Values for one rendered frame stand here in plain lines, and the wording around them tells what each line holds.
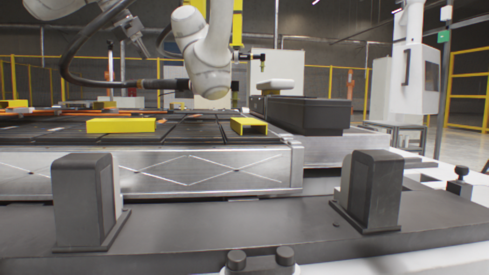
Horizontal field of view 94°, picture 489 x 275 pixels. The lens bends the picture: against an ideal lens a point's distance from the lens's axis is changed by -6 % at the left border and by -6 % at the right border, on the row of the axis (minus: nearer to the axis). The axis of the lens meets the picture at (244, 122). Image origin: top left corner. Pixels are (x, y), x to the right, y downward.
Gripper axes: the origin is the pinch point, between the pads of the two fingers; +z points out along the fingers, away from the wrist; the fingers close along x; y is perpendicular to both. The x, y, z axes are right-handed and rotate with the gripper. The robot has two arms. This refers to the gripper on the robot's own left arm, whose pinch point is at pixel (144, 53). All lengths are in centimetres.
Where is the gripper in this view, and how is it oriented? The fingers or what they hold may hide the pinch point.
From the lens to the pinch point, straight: 108.2
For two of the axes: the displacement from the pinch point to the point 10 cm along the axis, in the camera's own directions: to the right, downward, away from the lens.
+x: 1.2, -5.9, 8.0
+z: 3.8, 7.7, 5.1
